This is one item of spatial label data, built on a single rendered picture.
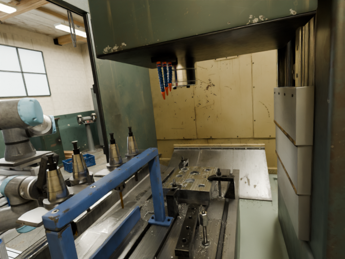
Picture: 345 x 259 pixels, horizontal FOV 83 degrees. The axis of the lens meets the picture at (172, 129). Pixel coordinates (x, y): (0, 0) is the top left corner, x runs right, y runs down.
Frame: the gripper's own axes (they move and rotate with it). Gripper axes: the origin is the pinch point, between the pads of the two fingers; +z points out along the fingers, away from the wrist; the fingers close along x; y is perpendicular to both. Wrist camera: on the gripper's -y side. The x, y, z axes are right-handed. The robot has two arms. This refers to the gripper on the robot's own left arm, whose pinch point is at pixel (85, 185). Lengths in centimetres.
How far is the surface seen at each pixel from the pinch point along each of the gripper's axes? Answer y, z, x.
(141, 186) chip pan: 53, -44, -99
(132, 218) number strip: 25.6, -1.9, -21.1
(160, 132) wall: 16, -43, -151
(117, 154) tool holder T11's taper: -5.7, 4.8, -10.2
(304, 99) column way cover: -17, 61, -27
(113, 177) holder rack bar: -2.8, 10.4, 0.0
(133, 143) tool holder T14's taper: -6.6, 4.6, -21.2
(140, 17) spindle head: -47, 16, -19
